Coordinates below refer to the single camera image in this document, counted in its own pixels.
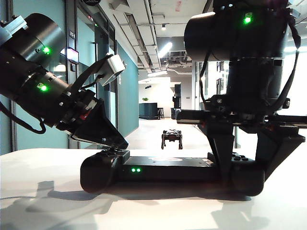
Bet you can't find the braided black right arm cable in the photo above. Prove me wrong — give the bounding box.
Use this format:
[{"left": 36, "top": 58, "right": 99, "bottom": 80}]
[{"left": 275, "top": 8, "right": 303, "bottom": 111}]

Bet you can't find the black quadruped robot dog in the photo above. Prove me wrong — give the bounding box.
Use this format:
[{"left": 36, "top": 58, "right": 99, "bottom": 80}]
[{"left": 161, "top": 129, "right": 184, "bottom": 150}]

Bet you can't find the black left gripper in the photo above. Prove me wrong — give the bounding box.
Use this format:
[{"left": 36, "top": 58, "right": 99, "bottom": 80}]
[{"left": 57, "top": 89, "right": 130, "bottom": 149}]

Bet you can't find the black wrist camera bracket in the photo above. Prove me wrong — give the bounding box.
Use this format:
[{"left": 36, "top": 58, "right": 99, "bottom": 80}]
[{"left": 71, "top": 57, "right": 113, "bottom": 93}]

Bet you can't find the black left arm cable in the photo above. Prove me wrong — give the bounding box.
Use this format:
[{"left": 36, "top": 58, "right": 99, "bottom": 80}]
[{"left": 0, "top": 101, "right": 47, "bottom": 135}]

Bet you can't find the long vertical door handle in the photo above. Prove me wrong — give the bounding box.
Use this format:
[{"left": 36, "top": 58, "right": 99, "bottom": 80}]
[{"left": 91, "top": 41, "right": 100, "bottom": 63}]

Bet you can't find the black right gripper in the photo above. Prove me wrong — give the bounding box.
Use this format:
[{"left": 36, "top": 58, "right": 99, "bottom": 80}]
[{"left": 176, "top": 94, "right": 307, "bottom": 186}]

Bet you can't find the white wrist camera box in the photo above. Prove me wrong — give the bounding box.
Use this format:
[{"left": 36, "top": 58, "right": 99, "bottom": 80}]
[{"left": 100, "top": 54, "right": 127, "bottom": 87}]

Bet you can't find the lit door display panel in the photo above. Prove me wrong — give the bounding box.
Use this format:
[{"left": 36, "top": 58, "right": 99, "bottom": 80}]
[{"left": 66, "top": 47, "right": 80, "bottom": 64}]

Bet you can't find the bright linear ceiling light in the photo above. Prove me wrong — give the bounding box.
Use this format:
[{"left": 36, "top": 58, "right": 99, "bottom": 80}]
[
  {"left": 147, "top": 70, "right": 168, "bottom": 78},
  {"left": 158, "top": 42, "right": 173, "bottom": 58}
]

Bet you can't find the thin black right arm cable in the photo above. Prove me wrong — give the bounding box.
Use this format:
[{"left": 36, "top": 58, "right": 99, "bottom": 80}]
[{"left": 199, "top": 48, "right": 213, "bottom": 106}]

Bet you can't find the black remote control with joysticks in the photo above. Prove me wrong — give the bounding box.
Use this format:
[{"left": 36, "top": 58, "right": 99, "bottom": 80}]
[{"left": 80, "top": 147, "right": 266, "bottom": 197}]

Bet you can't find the dark counter with white top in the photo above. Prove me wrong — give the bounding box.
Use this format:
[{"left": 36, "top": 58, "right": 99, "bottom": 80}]
[{"left": 138, "top": 102, "right": 160, "bottom": 120}]

